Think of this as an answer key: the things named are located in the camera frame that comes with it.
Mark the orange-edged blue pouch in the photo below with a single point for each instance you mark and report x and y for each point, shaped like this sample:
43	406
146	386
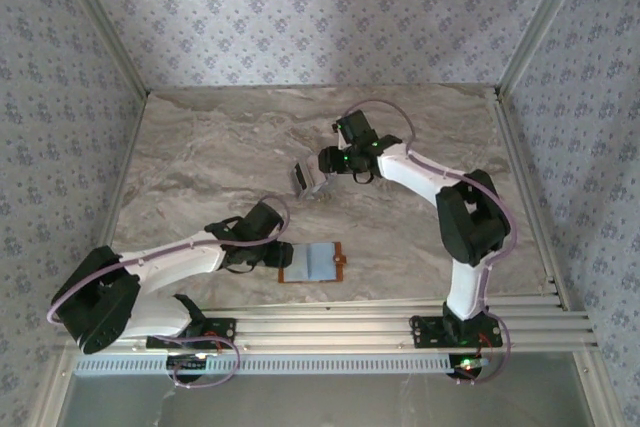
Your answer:
315	262

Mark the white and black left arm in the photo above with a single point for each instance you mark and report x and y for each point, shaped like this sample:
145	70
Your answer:
175	259

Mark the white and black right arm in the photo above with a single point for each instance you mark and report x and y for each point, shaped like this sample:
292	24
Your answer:
415	177

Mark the black controller board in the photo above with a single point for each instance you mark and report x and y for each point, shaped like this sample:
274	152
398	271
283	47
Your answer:
467	364
185	364

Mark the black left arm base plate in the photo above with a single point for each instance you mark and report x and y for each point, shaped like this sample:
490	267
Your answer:
220	329

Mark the aluminium frame rail beam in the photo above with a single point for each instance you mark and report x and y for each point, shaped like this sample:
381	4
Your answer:
325	332

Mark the aluminium table side rail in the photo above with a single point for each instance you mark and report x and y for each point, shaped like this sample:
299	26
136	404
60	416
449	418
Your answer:
530	197
120	197

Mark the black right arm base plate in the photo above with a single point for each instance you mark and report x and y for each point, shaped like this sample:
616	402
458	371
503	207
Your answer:
425	332

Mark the aluminium frame corner post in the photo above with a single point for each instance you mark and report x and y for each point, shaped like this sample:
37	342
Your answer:
545	17
100	22

